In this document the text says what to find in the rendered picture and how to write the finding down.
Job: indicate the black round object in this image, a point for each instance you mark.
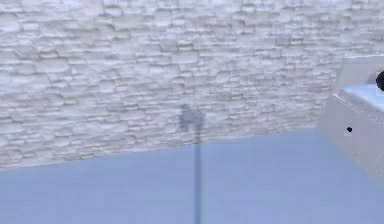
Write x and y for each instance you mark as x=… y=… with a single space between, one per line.
x=380 y=81

